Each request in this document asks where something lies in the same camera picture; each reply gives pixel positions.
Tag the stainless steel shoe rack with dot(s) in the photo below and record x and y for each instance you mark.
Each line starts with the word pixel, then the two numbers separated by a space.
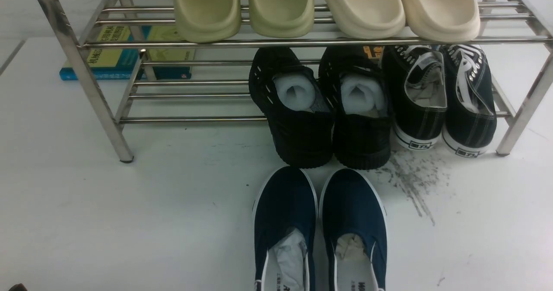
pixel 124 13

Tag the navy slip-on shoe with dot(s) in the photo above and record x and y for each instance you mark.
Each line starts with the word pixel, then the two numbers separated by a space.
pixel 354 228
pixel 284 217

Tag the black mesh shoe right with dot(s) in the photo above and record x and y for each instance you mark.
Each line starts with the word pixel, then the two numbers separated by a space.
pixel 355 86

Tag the cream slipper left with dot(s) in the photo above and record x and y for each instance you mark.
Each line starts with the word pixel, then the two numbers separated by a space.
pixel 368 19

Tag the navy slip-on shoe right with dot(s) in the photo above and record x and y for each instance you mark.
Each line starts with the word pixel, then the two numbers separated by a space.
pixel 354 228

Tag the olive green slipper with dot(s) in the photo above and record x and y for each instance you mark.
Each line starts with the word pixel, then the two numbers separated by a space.
pixel 281 18
pixel 206 21

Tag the black orange book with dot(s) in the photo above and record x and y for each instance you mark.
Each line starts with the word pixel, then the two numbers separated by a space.
pixel 373 52

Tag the olive green slipper right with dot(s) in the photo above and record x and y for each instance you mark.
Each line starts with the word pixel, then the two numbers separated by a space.
pixel 281 18

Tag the blue yellow book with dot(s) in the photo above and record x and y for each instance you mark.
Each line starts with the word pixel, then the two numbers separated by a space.
pixel 118 64

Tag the cream slipper right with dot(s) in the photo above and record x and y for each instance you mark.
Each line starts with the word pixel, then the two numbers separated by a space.
pixel 449 21

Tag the olive green slipper left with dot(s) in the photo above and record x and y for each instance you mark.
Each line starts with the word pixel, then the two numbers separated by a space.
pixel 206 21

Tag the black canvas sneaker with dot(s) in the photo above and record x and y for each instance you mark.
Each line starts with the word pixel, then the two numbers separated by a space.
pixel 415 80
pixel 470 120

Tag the black mesh shoe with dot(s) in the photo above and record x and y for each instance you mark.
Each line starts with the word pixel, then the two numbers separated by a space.
pixel 355 86
pixel 300 118

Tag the cream slipper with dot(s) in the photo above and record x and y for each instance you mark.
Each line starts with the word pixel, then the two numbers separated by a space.
pixel 449 21
pixel 368 19

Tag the black mesh shoe left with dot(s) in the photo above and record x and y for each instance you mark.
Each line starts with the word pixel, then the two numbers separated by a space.
pixel 300 118

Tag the navy slip-on shoe left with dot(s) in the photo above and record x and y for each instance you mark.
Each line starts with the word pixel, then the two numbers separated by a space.
pixel 284 217

